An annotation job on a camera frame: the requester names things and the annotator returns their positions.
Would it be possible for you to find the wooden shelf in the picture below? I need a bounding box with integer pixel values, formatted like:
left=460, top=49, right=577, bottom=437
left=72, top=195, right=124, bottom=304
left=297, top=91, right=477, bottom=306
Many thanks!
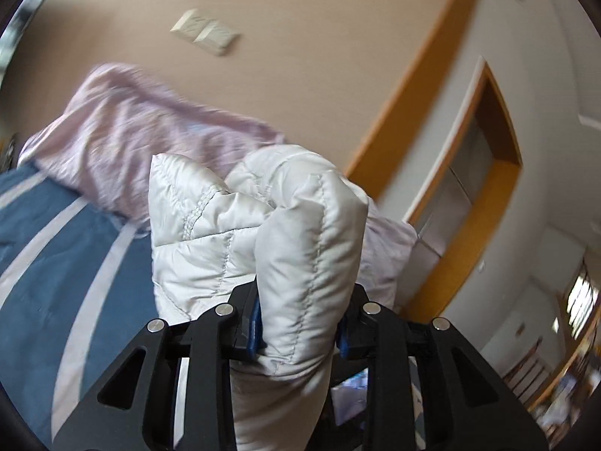
left=502, top=329, right=601, bottom=433

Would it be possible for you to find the white wall switch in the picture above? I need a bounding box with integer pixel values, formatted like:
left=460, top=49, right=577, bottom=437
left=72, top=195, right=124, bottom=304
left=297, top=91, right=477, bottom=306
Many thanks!
left=195, top=20, right=242, bottom=58

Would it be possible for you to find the blue striped bed sheet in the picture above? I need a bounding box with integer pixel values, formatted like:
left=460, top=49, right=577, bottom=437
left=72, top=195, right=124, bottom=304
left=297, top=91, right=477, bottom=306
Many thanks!
left=0, top=162, right=160, bottom=437

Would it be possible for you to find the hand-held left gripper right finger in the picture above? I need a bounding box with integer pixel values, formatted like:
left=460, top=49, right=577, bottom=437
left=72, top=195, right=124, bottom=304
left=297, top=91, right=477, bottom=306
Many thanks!
left=334, top=282, right=551, bottom=451

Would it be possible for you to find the white puffer jacket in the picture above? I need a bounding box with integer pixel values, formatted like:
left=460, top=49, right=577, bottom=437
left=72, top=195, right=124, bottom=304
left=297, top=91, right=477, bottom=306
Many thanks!
left=149, top=143, right=369, bottom=451

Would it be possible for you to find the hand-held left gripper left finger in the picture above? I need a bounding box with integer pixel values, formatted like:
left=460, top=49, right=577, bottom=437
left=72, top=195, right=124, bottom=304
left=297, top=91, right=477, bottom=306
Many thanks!
left=51, top=282, right=264, bottom=451

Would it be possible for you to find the wooden wall trim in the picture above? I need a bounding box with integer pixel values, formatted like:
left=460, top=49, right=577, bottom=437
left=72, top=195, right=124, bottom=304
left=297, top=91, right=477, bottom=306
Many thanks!
left=344, top=0, right=483, bottom=194

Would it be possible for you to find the white wall socket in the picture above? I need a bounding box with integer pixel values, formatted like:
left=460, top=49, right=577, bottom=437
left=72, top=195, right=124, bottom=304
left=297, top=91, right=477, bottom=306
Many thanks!
left=170, top=8, right=212, bottom=41

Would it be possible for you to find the frosted glass sliding door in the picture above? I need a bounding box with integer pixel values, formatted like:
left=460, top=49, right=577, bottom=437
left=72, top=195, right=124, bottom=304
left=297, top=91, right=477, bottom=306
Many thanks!
left=413, top=115, right=494, bottom=257

